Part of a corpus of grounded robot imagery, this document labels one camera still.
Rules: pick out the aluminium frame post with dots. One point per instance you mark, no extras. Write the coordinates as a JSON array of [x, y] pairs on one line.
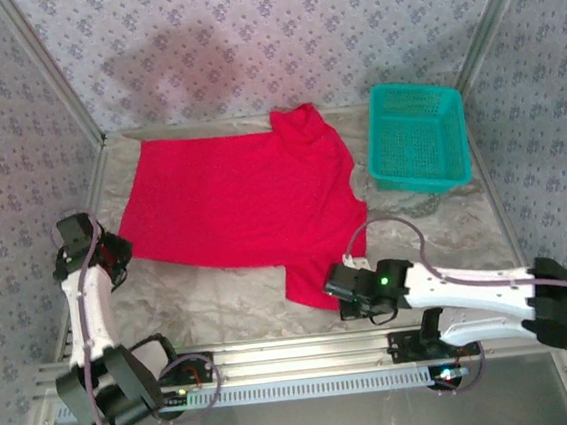
[[51, 69], [491, 17]]

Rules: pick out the red t-shirt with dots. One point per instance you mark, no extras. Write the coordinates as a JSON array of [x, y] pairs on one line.
[[242, 196]]

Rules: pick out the teal plastic basket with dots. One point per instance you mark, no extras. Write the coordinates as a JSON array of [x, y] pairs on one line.
[[417, 139]]

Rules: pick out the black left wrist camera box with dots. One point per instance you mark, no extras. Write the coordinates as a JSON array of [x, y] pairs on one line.
[[75, 232]]

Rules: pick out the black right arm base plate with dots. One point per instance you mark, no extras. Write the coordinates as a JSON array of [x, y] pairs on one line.
[[407, 348]]

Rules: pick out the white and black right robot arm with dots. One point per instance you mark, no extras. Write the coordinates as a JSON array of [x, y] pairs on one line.
[[472, 290]]

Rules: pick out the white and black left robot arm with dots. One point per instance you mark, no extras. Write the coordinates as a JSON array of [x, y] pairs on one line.
[[90, 316]]

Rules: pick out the aluminium table edge rail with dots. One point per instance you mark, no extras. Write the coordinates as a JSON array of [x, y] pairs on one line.
[[89, 201], [503, 221]]

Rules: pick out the small circuit board with LED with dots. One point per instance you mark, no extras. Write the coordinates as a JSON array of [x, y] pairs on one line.
[[173, 400], [450, 374]]

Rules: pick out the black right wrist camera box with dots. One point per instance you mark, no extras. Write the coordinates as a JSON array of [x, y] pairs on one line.
[[345, 281]]

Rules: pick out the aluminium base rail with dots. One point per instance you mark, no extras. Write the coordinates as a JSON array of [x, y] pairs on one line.
[[297, 357]]

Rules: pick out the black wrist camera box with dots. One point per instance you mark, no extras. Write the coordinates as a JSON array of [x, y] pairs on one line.
[[75, 232], [345, 281]]

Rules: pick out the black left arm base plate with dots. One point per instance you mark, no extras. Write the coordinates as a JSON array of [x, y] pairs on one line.
[[193, 369]]

